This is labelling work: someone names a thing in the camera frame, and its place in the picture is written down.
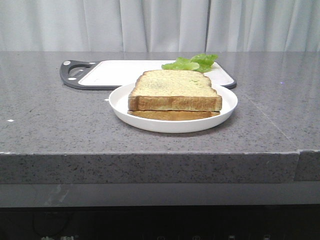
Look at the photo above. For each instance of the toasted bread slice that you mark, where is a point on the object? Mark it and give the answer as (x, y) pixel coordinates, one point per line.
(174, 90)
(173, 115)

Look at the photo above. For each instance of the green lettuce leaf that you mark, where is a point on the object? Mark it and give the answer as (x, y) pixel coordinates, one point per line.
(202, 63)

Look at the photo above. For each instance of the white round plate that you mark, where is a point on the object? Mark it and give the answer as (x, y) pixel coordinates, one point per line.
(118, 100)

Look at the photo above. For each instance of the black appliance panel below counter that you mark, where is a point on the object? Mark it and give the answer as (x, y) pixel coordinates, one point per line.
(229, 222)

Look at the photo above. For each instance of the grey curtain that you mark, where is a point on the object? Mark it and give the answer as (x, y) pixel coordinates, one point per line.
(160, 25)

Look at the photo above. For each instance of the white cutting board black handle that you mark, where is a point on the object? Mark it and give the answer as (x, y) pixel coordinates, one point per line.
(107, 74)

